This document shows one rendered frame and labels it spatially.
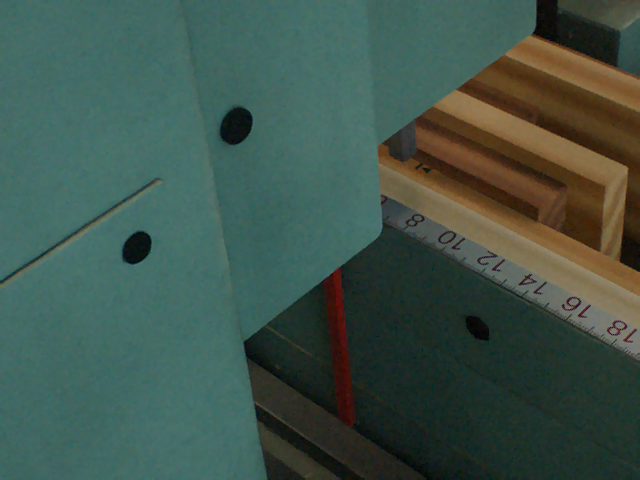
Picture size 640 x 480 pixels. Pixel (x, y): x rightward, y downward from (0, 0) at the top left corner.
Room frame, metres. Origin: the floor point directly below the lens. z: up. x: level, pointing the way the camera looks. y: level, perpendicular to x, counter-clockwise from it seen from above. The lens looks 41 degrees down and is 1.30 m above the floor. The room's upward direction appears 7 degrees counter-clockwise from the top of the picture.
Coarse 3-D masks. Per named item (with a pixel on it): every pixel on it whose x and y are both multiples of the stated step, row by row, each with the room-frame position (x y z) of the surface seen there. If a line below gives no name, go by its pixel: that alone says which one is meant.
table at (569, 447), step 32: (320, 288) 0.43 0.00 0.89; (288, 320) 0.45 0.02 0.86; (320, 320) 0.43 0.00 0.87; (352, 320) 0.42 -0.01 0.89; (384, 320) 0.40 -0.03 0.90; (320, 352) 0.44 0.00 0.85; (352, 352) 0.42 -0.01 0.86; (384, 352) 0.40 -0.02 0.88; (416, 352) 0.39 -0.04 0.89; (384, 384) 0.40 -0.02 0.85; (416, 384) 0.39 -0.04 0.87; (448, 384) 0.38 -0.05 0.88; (480, 384) 0.36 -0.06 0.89; (416, 416) 0.39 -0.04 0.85; (448, 416) 0.38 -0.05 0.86; (480, 416) 0.36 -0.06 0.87; (512, 416) 0.35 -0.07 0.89; (544, 416) 0.34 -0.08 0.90; (480, 448) 0.36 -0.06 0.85; (512, 448) 0.35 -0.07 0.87; (544, 448) 0.34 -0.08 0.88; (576, 448) 0.33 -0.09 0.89
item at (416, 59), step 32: (384, 0) 0.40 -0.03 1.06; (416, 0) 0.41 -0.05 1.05; (448, 0) 0.42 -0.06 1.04; (480, 0) 0.43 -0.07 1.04; (512, 0) 0.45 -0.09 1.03; (384, 32) 0.40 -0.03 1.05; (416, 32) 0.41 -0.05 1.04; (448, 32) 0.42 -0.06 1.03; (480, 32) 0.43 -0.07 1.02; (512, 32) 0.45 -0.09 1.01; (384, 64) 0.40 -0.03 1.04; (416, 64) 0.41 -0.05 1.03; (448, 64) 0.42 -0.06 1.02; (480, 64) 0.43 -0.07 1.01; (384, 96) 0.39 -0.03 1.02; (416, 96) 0.41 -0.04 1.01; (384, 128) 0.39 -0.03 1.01
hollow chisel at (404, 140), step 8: (408, 128) 0.45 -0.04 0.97; (392, 136) 0.45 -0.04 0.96; (400, 136) 0.45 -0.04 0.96; (408, 136) 0.45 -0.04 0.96; (392, 144) 0.45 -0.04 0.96; (400, 144) 0.45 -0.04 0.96; (408, 144) 0.45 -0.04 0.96; (392, 152) 0.45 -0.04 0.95; (400, 152) 0.45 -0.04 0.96; (408, 152) 0.45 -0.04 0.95; (400, 160) 0.45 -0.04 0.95
